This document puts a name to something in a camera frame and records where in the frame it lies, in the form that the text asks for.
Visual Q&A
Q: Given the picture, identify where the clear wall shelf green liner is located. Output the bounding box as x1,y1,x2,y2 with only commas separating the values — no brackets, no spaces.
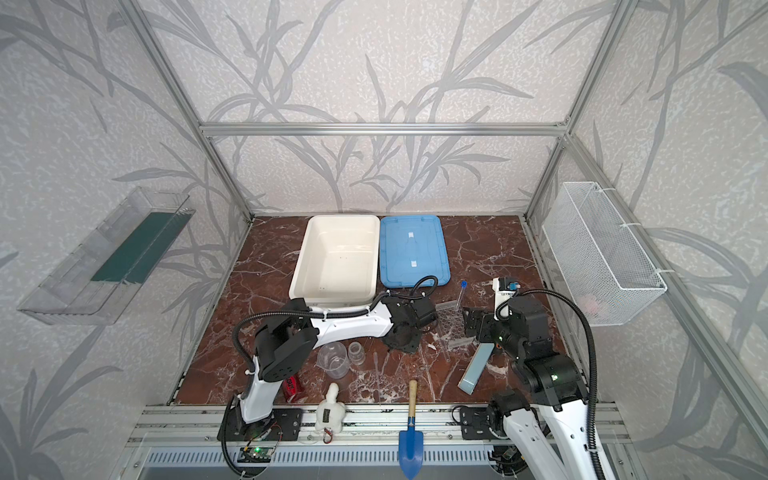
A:
17,187,196,326

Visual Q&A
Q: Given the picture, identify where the blue plastic bin lid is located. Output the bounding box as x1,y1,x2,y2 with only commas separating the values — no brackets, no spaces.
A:
379,215,451,289

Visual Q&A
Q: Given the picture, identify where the white wire mesh basket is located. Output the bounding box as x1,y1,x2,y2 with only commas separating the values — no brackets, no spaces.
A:
542,182,667,327

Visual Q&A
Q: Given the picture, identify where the aluminium front rail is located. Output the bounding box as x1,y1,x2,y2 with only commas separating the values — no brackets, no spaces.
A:
126,403,631,448

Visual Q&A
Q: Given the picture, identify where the white plastic storage bin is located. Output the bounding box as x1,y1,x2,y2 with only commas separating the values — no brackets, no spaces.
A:
289,214,380,307

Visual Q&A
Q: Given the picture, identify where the white plastic figurine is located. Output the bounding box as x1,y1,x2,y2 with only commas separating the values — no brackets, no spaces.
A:
315,382,346,443

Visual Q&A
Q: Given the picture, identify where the teal grey rectangular box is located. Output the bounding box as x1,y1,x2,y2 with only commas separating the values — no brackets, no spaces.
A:
458,343,495,395

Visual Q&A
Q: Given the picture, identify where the green circuit board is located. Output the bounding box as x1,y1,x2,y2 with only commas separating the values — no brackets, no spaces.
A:
237,446,276,464

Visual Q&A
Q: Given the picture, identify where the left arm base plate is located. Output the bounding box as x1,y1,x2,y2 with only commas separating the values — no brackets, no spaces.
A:
217,406,303,442

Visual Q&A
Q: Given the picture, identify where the small clear glass beaker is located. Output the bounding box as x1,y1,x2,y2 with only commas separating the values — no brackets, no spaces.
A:
347,341,366,366

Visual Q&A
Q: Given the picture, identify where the blue garden trowel wooden handle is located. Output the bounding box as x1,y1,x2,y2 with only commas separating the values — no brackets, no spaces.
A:
398,380,424,480

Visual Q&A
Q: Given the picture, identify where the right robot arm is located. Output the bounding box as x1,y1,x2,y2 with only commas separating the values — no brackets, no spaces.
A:
462,289,615,479

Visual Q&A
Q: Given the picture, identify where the red spray bottle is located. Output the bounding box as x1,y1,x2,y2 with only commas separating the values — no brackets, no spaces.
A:
282,375,304,403

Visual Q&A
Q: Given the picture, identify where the clear acrylic test tube rack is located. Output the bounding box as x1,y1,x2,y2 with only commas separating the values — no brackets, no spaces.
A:
430,300,477,352

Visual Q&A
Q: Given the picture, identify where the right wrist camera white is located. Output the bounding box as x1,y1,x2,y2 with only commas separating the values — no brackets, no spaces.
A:
492,277,520,321

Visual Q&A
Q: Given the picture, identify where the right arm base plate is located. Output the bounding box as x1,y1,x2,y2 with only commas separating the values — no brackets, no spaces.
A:
453,405,508,440

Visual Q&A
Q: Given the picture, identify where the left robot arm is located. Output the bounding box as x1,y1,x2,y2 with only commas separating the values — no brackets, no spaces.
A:
231,275,438,426

